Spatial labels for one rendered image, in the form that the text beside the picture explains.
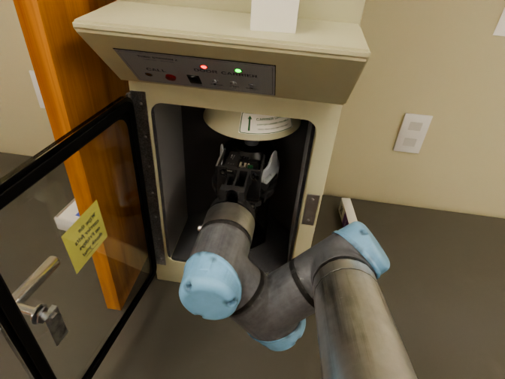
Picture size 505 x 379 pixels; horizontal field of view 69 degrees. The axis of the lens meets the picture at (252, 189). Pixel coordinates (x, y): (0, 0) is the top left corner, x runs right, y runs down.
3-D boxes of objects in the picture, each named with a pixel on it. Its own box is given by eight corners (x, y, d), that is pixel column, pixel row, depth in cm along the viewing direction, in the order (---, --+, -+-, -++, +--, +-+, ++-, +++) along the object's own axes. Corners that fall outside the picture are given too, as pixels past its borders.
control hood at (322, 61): (125, 74, 55) (114, -1, 49) (345, 98, 52) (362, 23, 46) (87, 106, 46) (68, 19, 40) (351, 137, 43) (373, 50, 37)
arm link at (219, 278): (207, 332, 47) (160, 295, 44) (225, 268, 56) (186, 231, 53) (255, 316, 44) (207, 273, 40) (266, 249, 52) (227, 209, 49)
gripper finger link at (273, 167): (292, 142, 69) (267, 164, 62) (288, 169, 72) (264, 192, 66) (278, 137, 70) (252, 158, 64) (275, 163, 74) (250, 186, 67)
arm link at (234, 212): (249, 260, 54) (195, 252, 55) (254, 238, 58) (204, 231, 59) (252, 222, 50) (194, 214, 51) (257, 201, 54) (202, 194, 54)
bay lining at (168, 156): (197, 189, 98) (192, 53, 76) (294, 202, 96) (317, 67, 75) (167, 258, 78) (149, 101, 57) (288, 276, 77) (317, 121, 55)
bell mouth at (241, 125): (215, 92, 75) (215, 65, 71) (302, 102, 73) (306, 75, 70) (192, 134, 61) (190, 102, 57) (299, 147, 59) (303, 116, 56)
